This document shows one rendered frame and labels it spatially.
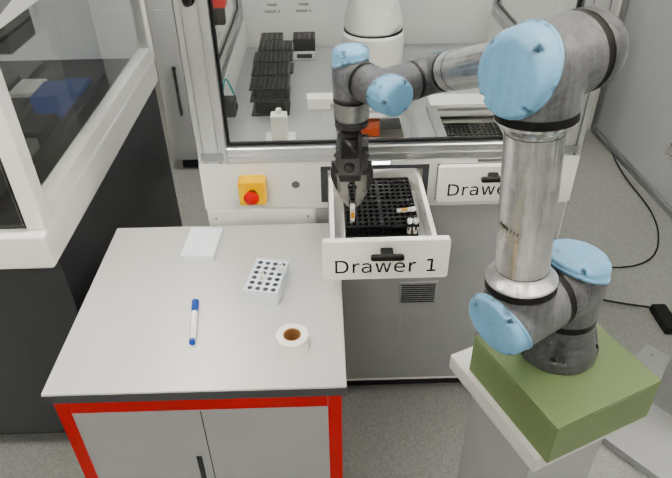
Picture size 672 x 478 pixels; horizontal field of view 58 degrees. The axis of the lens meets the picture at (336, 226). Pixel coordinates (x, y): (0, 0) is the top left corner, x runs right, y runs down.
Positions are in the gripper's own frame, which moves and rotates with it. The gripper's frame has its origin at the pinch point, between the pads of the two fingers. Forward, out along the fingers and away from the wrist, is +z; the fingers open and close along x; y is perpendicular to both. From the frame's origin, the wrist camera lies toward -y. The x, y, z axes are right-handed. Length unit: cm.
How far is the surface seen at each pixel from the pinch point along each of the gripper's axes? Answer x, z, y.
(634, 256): -123, 101, 111
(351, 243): 0.0, 5.9, -7.3
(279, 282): 17.4, 18.5, -6.5
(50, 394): 60, 21, -39
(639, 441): -90, 97, 9
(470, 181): -30.6, 10.7, 27.5
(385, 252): -7.6, 7.4, -8.5
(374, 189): -4.8, 8.5, 19.5
